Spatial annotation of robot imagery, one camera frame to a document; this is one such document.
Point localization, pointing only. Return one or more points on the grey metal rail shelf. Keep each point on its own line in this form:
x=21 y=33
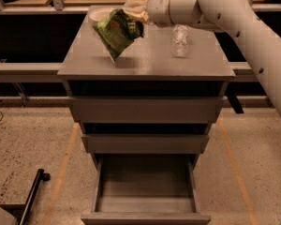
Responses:
x=29 y=72

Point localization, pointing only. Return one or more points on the white ceramic bowl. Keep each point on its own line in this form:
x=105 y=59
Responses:
x=98 y=14

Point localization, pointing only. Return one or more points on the grey top drawer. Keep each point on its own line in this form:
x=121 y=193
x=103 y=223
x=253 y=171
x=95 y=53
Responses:
x=146 y=110

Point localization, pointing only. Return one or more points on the grey drawer cabinet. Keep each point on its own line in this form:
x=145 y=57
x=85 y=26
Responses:
x=146 y=69

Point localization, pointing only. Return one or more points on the grey open bottom drawer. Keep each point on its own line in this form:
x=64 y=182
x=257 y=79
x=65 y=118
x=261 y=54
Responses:
x=145 y=190

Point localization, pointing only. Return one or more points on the grey middle drawer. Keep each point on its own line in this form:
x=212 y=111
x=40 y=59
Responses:
x=145 y=144

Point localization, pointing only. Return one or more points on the green jalapeno chip bag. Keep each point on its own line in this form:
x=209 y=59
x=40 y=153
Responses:
x=118 y=31

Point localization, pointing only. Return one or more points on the black cart leg with wheel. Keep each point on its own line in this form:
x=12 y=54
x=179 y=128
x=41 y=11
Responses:
x=21 y=210

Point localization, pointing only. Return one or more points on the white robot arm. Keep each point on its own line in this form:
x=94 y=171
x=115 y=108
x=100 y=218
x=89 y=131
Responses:
x=258 y=43

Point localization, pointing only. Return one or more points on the clear plastic water bottle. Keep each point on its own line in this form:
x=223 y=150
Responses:
x=180 y=41

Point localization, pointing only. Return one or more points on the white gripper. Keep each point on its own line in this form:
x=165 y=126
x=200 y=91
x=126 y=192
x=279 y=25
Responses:
x=158 y=6

